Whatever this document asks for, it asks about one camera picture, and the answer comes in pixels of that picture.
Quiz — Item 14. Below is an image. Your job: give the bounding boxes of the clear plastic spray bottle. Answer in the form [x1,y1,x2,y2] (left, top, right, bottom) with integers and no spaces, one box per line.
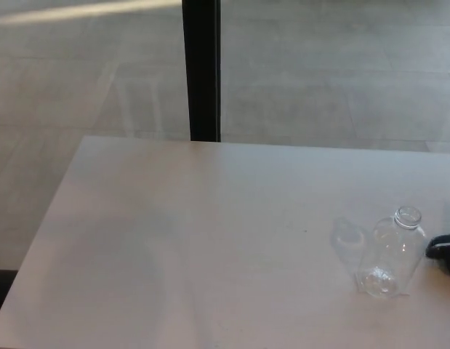
[355,204,428,300]

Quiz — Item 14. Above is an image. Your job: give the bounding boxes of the black vertical window post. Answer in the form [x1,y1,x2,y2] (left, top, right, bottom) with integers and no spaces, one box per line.
[181,0,222,143]

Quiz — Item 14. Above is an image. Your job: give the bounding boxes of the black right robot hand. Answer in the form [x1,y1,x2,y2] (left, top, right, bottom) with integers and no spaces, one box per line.
[424,232,450,279]

